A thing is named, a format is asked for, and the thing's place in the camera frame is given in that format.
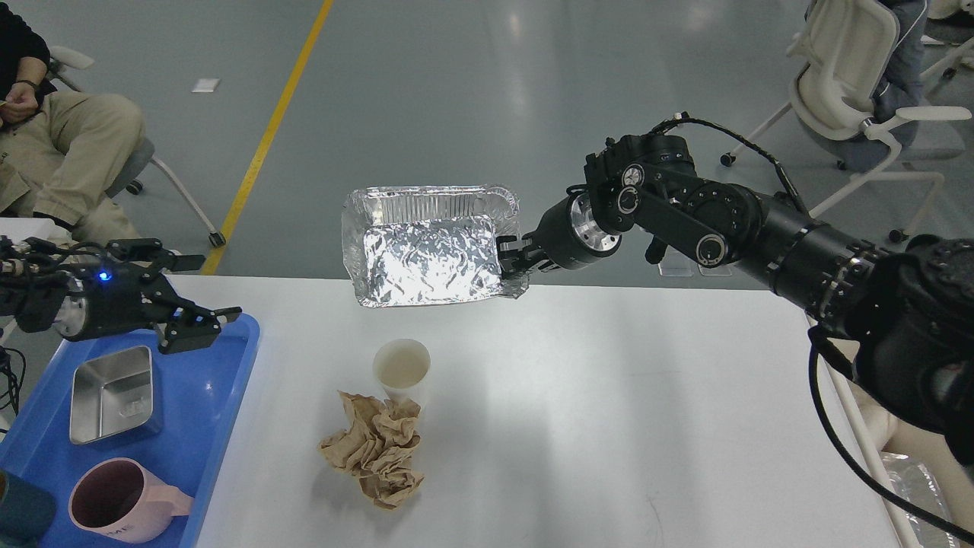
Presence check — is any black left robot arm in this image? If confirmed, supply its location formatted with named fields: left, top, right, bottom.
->
left=1, top=237, right=241, bottom=355

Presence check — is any grey office chair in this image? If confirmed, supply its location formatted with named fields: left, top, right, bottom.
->
left=46, top=46, right=227, bottom=249

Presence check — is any blue plastic tray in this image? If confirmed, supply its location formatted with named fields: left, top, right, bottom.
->
left=2, top=315, right=259, bottom=547

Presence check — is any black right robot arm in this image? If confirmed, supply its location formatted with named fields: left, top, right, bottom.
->
left=496, top=113, right=973, bottom=543

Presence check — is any brown paper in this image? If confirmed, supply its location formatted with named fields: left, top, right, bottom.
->
left=319, top=391, right=425, bottom=511

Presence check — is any white office chair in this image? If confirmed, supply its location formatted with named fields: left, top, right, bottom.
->
left=750, top=1, right=972, bottom=243

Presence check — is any white side table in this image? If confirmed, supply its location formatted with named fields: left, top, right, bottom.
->
left=1, top=216, right=58, bottom=259

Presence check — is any aluminium foil tray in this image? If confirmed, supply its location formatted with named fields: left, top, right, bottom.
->
left=341, top=185, right=529, bottom=308

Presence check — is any seated person in blue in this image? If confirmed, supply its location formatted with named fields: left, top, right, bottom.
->
left=807, top=0, right=931, bottom=173

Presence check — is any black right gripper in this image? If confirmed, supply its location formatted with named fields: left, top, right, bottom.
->
left=496, top=192, right=622, bottom=279

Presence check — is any stainless steel rectangular tin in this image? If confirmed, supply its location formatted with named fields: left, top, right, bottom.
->
left=68, top=346, right=164, bottom=448

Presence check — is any seated person in khaki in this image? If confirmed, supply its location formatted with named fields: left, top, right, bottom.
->
left=1, top=4, right=145, bottom=245

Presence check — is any pink mug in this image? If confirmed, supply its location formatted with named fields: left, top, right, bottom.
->
left=68, top=457, right=195, bottom=544

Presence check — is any white paper cup in bin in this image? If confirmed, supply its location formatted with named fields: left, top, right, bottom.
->
left=850, top=384, right=900, bottom=451

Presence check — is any beige plastic bin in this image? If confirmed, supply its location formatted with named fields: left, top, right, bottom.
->
left=813, top=341, right=973, bottom=530

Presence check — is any white paper cup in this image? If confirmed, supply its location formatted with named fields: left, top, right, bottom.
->
left=850, top=384, right=900, bottom=451
left=373, top=339, right=431, bottom=408

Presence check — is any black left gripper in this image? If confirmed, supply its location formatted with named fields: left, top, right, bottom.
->
left=53, top=238, right=243, bottom=355

